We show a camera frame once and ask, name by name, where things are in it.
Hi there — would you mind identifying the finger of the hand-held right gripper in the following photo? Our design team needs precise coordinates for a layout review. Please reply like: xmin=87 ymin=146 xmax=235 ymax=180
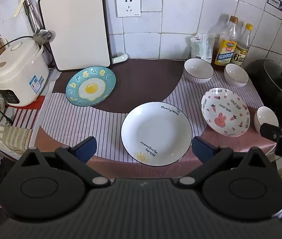
xmin=260 ymin=123 xmax=282 ymax=140

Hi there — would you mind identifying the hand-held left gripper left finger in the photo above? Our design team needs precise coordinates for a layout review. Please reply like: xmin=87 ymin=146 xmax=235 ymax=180
xmin=19 ymin=136 xmax=111 ymax=187

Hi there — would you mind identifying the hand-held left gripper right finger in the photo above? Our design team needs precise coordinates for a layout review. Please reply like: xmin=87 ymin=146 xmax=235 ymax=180
xmin=172 ymin=136 xmax=268 ymax=188

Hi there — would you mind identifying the white ribbed bowl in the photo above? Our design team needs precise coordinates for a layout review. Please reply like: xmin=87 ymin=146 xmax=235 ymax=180
xmin=254 ymin=106 xmax=279 ymax=135
xmin=183 ymin=58 xmax=215 ymax=84
xmin=224 ymin=63 xmax=249 ymax=88

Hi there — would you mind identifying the pink bunny plate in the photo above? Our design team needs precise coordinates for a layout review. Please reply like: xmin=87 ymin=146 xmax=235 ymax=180
xmin=201 ymin=88 xmax=250 ymax=138

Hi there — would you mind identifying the white plate with sun print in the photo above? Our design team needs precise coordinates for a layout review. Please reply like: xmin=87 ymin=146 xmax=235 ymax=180
xmin=120 ymin=102 xmax=193 ymax=167

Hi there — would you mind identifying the blue fried egg plate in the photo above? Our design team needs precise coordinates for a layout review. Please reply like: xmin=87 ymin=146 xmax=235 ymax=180
xmin=65 ymin=66 xmax=117 ymax=107

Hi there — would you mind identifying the glass pot lid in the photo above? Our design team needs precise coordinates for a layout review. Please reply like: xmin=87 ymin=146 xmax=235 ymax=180
xmin=263 ymin=60 xmax=282 ymax=99

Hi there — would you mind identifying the black cooking pot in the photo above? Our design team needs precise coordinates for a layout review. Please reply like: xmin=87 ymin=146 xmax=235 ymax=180
xmin=246 ymin=59 xmax=282 ymax=130

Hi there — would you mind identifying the red striped mat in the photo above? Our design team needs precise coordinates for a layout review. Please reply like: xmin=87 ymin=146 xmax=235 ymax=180
xmin=4 ymin=95 xmax=47 ymax=130

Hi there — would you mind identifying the striped cloth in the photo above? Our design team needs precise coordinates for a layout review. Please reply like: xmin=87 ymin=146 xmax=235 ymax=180
xmin=5 ymin=126 xmax=33 ymax=153

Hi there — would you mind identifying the clear vinegar bottle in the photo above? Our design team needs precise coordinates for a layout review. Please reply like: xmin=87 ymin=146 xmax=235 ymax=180
xmin=233 ymin=24 xmax=253 ymax=68

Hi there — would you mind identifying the striped printed table mat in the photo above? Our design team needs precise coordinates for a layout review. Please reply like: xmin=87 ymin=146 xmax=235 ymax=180
xmin=41 ymin=59 xmax=276 ymax=164

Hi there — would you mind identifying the yellow label cooking wine bottle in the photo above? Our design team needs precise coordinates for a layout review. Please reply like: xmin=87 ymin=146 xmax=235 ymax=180
xmin=214 ymin=16 xmax=239 ymax=71

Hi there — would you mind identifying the white cutting board stand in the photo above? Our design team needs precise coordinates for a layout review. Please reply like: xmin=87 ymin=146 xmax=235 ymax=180
xmin=112 ymin=53 xmax=129 ymax=65

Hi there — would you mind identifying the white seasoning packet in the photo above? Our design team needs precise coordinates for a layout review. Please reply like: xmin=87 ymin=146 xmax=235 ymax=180
xmin=189 ymin=33 xmax=215 ymax=63

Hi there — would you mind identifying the white rice cooker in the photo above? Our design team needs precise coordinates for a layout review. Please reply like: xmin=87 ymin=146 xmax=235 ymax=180
xmin=0 ymin=37 xmax=49 ymax=106

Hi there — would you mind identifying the white cutting board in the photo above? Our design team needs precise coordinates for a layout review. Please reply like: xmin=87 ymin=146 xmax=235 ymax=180
xmin=38 ymin=0 xmax=111 ymax=72

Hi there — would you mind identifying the metal ladle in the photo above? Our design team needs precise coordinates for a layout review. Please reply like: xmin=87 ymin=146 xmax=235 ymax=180
xmin=22 ymin=0 xmax=53 ymax=44

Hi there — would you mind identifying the cream plastic spoon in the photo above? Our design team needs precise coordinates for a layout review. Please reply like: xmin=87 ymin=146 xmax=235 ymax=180
xmin=14 ymin=0 xmax=27 ymax=18

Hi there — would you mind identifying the wall sticker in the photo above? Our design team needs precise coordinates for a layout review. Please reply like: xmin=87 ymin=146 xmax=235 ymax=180
xmin=267 ymin=0 xmax=282 ymax=12

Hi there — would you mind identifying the white wall socket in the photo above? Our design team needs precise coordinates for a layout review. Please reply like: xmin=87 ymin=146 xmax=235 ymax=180
xmin=116 ymin=0 xmax=142 ymax=18

